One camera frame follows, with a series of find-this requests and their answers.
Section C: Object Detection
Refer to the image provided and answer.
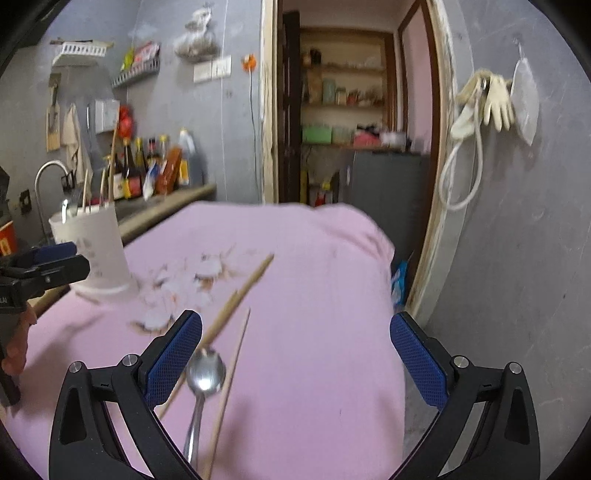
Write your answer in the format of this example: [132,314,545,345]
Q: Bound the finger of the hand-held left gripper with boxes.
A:
[9,241,79,271]
[11,254,92,298]

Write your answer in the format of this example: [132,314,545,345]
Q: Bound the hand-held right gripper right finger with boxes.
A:
[389,312,542,480]

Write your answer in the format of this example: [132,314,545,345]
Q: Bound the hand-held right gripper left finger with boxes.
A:
[48,310,204,480]

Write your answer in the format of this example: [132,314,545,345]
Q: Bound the metal spoon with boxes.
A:
[182,348,227,468]

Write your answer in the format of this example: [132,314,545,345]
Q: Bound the cream plastic utensil holder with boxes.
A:
[48,199,134,296]

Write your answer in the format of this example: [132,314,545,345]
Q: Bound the thick wooden chopstick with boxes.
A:
[158,254,275,420]

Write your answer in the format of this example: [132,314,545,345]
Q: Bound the person's left hand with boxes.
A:
[1,305,38,377]

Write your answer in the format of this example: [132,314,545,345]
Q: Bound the red container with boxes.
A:
[0,220,18,257]

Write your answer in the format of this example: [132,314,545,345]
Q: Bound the white paper scraps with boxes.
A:
[131,244,241,334]

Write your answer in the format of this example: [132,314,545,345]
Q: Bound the metal faucet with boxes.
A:
[34,160,70,246]

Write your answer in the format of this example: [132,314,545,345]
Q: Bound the blue packet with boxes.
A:
[390,260,410,306]

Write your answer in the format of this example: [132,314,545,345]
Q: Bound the pink blanket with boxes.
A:
[9,202,407,480]

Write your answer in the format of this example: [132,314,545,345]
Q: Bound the beige hanging towel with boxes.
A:
[62,104,93,174]

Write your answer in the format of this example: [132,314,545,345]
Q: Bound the wooden cutting board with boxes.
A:
[45,74,64,152]

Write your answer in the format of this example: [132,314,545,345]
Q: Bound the orange package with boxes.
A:
[155,146,184,195]

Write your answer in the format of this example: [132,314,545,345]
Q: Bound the white tissue box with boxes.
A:
[94,98,121,135]

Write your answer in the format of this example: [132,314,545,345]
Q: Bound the red plastic bag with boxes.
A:
[117,104,135,140]

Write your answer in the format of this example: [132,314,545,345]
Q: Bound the grey appliance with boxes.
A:
[339,150,433,278]

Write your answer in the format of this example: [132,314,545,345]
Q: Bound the red snack packet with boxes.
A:
[133,41,162,64]

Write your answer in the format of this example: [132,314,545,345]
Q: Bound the black range hood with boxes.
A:
[0,0,75,47]

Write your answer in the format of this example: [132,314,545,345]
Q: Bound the green box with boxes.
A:
[302,124,334,145]

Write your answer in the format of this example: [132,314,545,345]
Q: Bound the hanging clear plastic bag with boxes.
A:
[174,6,221,61]

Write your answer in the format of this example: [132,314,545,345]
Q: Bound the cream rubber gloves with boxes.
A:
[450,69,516,140]

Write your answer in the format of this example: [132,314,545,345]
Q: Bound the white mesh bag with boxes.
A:
[510,37,540,145]

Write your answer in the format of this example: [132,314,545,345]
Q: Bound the wooden storage shelf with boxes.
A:
[298,27,399,149]

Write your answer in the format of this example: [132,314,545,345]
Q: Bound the grey wall shelf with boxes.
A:
[111,58,161,89]

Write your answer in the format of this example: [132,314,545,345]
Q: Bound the white wall basket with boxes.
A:
[52,40,112,66]

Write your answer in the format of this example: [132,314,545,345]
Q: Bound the white hose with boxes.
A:
[438,103,485,212]

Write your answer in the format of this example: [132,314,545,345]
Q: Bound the white wall socket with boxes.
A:
[192,55,233,84]

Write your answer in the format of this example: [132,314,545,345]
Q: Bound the wooden door frame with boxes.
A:
[258,0,456,320]

